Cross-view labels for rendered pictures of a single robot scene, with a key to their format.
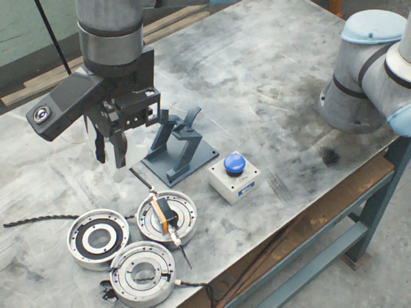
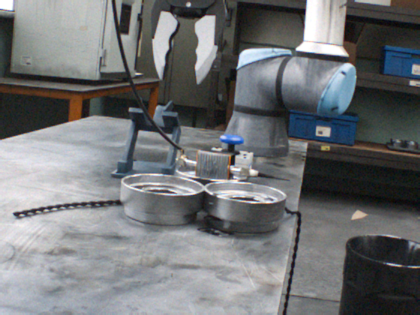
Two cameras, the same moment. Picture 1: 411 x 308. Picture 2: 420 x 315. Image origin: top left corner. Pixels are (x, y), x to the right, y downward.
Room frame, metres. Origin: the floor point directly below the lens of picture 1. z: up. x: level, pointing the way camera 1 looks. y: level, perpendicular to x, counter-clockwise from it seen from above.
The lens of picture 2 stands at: (-0.15, 0.64, 1.01)
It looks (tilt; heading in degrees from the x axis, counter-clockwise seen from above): 9 degrees down; 318
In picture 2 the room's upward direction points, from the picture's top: 6 degrees clockwise
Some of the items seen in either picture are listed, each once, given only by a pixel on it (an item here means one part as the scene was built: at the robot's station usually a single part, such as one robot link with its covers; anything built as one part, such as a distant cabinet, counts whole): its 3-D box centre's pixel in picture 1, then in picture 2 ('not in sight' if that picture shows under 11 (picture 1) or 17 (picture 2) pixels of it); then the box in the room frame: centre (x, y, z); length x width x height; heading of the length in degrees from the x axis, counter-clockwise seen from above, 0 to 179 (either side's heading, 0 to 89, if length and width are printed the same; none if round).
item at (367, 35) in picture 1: (372, 49); (265, 77); (0.74, -0.32, 0.97); 0.13 x 0.12 x 0.14; 16
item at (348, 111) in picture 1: (357, 92); (257, 128); (0.75, -0.32, 0.85); 0.15 x 0.15 x 0.10
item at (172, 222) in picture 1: (172, 226); (232, 169); (0.42, 0.06, 0.85); 0.17 x 0.02 x 0.04; 25
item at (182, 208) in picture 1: (167, 221); not in sight; (0.45, 0.07, 0.82); 0.08 x 0.08 x 0.02
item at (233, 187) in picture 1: (236, 175); (229, 164); (0.55, -0.05, 0.82); 0.08 x 0.07 x 0.05; 128
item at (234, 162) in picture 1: (234, 168); (230, 150); (0.55, -0.05, 0.85); 0.04 x 0.04 x 0.05
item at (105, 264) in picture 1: (100, 241); (161, 199); (0.42, 0.19, 0.82); 0.10 x 0.10 x 0.04
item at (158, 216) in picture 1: (160, 217); (212, 167); (0.44, 0.08, 0.85); 0.05 x 0.02 x 0.04; 25
